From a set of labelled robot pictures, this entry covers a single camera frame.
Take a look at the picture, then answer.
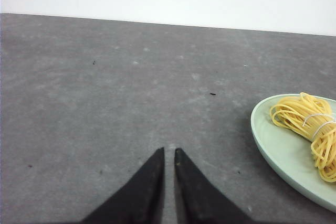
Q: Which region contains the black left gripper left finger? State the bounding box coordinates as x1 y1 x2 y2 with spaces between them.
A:
81 148 165 223

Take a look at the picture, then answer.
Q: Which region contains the light green plate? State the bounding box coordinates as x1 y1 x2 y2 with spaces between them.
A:
250 94 335 212

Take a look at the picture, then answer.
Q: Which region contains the yellow vermicelli noodle bundle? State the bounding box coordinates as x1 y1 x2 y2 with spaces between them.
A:
269 92 335 183

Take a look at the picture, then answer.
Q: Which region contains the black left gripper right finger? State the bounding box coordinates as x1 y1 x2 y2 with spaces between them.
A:
174 148 255 223

